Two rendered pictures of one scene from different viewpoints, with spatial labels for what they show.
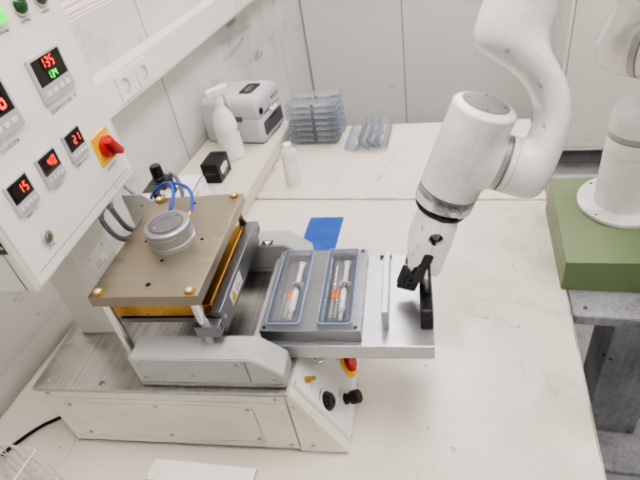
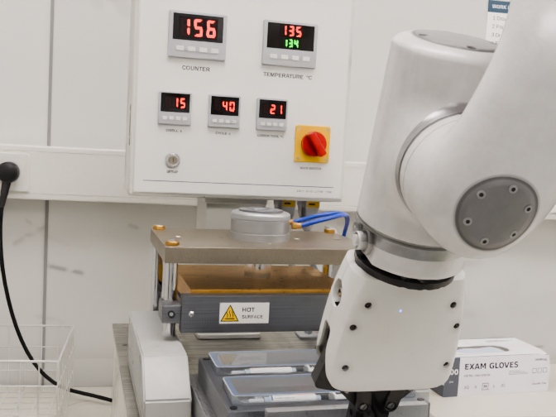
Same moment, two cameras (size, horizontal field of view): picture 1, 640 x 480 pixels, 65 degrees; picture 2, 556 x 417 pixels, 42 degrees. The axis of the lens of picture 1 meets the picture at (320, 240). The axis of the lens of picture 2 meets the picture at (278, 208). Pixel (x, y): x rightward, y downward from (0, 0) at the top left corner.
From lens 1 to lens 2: 74 cm
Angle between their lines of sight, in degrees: 64
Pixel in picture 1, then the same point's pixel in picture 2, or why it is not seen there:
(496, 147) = (409, 103)
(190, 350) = (150, 330)
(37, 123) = (240, 70)
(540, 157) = (448, 133)
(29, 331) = not seen: hidden behind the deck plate
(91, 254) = not seen: hidden behind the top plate
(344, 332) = (222, 406)
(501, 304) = not seen: outside the picture
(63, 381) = (123, 331)
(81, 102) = (313, 88)
